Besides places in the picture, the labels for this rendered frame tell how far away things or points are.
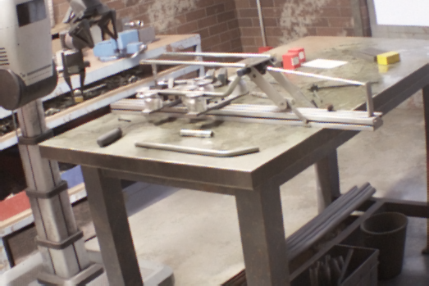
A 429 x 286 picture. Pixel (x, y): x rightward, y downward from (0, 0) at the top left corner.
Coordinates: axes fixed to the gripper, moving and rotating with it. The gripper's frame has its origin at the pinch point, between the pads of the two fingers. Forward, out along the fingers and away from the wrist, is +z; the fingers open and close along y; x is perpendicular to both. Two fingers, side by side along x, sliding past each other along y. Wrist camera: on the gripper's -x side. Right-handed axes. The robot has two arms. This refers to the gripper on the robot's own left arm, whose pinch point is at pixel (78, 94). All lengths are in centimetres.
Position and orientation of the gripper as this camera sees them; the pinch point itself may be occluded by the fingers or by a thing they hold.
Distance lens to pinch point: 217.5
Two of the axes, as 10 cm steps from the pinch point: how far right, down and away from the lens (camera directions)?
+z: 1.5, 9.5, 2.7
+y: 9.6, -2.0, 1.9
